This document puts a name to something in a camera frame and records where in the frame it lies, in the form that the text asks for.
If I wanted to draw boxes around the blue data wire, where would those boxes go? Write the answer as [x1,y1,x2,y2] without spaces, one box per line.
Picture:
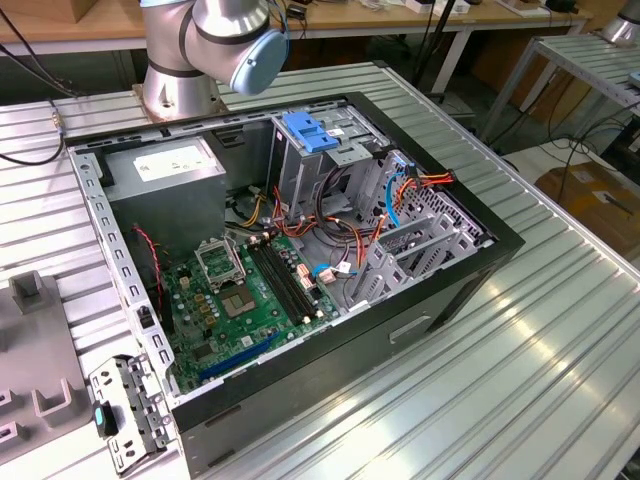
[385,153,417,230]

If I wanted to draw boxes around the orange red power wire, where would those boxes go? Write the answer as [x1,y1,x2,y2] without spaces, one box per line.
[369,168,457,251]

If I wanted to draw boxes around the grey metal disk bay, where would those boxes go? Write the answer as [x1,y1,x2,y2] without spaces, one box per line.
[344,148,497,314]

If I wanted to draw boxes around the black RAM slot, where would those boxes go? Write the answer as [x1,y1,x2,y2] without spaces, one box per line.
[248,239,304,325]
[266,234,324,319]
[260,236,317,321]
[254,238,310,323]

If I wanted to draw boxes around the grey metal drive cage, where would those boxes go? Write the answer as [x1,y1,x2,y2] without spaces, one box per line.
[267,102,391,226]

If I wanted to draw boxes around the metal socket cover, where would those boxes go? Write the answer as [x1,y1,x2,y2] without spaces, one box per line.
[193,238,248,294]

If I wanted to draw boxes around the CPU socket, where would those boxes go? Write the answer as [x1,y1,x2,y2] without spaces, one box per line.
[215,283,260,322]

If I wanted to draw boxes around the blue plastic drive latch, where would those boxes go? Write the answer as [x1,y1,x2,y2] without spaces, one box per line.
[282,112,342,155]

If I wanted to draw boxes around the green motherboard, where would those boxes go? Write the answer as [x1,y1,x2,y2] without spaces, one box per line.
[162,232,341,396]

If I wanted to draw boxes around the black open PC case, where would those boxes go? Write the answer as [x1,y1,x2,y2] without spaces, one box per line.
[63,91,526,479]

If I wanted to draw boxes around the blue expansion slot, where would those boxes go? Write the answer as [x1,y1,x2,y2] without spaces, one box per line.
[198,332,281,384]

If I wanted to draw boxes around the grey power supply unit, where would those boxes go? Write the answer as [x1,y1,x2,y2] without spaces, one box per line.
[102,135,229,261]

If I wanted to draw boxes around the black case fan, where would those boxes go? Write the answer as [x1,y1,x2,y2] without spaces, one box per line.
[127,224,176,336]

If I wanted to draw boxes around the black tripod stand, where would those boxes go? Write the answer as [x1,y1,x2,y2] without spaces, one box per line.
[410,0,459,99]

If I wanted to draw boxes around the cardboard box with label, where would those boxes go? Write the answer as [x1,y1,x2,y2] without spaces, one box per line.
[534,162,640,256]

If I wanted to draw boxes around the black latch teal button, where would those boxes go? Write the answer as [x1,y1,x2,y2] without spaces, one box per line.
[92,399,121,440]

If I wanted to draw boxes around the grey parts rack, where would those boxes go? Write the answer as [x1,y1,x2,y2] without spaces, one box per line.
[0,269,96,466]

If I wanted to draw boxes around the small brown box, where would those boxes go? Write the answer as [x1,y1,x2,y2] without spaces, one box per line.
[73,0,146,24]

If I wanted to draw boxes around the orange red wire bundle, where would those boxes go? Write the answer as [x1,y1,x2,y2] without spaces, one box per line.
[267,185,374,274]

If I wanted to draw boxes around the small blue wire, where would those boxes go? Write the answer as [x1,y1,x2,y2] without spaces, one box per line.
[309,262,359,286]

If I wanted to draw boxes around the black round wire loop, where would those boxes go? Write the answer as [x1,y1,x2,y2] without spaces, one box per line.
[315,164,361,241]

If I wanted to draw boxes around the yellow orange wires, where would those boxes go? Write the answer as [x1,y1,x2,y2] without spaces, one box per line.
[243,187,269,229]

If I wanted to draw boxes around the red black twisted wire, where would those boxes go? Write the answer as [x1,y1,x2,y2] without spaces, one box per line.
[132,225,164,306]

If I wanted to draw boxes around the wooden desk white frame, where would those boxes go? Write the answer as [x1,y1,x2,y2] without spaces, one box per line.
[0,0,594,96]

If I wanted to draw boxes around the metal slot bracket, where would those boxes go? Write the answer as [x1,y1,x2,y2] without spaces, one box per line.
[88,352,175,476]

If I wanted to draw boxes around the grey cable metal plug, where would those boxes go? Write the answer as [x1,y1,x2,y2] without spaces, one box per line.
[0,97,69,166]

